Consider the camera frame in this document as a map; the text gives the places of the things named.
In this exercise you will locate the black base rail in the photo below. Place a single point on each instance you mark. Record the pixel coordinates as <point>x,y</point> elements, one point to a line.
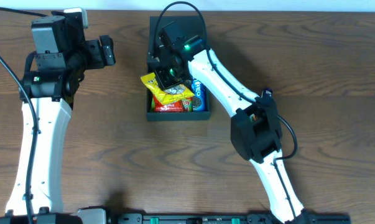
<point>254,218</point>

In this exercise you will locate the yellow snack bag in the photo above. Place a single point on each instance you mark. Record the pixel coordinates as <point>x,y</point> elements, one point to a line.
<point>167,96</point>

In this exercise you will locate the dark blue chocolate bar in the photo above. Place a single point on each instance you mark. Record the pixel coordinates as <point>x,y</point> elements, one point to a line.
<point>267,92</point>

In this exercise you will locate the black box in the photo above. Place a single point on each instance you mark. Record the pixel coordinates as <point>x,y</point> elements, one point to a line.
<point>190,25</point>

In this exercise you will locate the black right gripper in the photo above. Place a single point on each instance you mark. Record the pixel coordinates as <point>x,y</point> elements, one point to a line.
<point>167,78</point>

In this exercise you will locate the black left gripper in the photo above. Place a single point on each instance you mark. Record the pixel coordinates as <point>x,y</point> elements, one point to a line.
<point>106,54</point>

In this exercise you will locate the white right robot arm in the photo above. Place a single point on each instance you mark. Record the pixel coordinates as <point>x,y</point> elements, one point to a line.
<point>255,123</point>

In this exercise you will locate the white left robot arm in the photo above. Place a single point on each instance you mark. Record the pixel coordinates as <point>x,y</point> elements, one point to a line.
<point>52,75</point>

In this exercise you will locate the red Hacks candy bag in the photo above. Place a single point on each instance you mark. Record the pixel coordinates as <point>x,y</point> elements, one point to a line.
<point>157,107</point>

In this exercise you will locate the green Haribo candy bag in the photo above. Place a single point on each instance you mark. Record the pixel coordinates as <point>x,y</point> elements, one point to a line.
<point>187,104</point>

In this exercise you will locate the blue Oreo cookie pack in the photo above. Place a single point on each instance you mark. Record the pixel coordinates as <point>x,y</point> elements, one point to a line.
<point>199,98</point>

